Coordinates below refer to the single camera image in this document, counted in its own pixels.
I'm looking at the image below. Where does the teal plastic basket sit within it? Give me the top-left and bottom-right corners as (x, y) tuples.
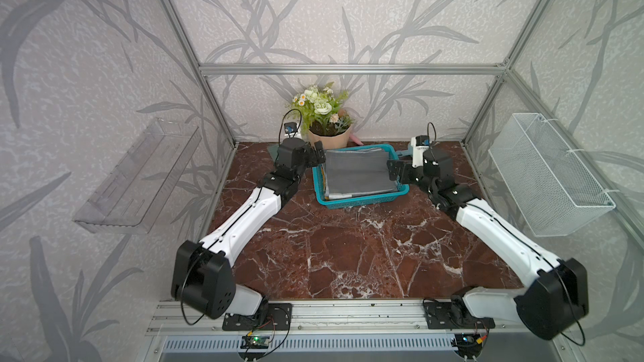
(313, 144), (409, 209)

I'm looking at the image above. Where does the plain grey pillowcase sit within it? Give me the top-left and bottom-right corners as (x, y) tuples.
(323, 147), (397, 200)

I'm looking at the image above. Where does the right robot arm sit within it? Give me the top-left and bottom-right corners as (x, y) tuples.
(387, 146), (590, 340)

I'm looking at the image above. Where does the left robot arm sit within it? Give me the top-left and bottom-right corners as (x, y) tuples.
(170, 137), (325, 319)

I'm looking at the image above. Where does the blue-grey dustpan right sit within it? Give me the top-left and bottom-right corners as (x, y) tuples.
(396, 147), (414, 158)

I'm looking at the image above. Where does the green dustpan left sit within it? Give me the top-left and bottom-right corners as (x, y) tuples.
(267, 144), (279, 162)

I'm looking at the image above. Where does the potted artificial flower plant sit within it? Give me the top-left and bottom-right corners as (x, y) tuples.
(285, 81), (355, 149)

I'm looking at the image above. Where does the right controller board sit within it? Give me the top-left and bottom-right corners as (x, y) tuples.
(451, 334), (488, 353)

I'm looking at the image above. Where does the controller board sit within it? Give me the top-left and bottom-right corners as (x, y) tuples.
(451, 334), (488, 353)
(241, 334), (273, 350)

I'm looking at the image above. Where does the left controller board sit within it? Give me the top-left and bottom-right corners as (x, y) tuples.
(241, 334), (273, 350)

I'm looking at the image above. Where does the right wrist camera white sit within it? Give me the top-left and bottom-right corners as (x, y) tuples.
(409, 135), (432, 168)

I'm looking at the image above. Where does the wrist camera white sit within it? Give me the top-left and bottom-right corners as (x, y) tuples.
(409, 135), (432, 168)
(283, 122), (302, 139)

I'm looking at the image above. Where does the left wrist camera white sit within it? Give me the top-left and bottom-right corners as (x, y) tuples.
(283, 122), (302, 139)

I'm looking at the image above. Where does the pink handle object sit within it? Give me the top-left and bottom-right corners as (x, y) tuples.
(350, 133), (364, 146)

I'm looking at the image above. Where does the aluminium cage frame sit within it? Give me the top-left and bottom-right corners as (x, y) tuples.
(160, 0), (643, 246)

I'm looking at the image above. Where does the white wire wall basket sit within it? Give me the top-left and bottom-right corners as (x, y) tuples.
(489, 113), (616, 237)

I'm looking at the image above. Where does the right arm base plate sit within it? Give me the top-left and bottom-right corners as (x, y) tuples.
(422, 296), (496, 330)

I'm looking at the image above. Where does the aluminium front rail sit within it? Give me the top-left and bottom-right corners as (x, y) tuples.
(145, 297), (575, 337)

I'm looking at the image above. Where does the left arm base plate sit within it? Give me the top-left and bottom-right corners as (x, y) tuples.
(222, 302), (293, 331)

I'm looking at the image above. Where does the clear acrylic wall shelf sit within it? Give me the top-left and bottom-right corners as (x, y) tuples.
(73, 118), (202, 235)

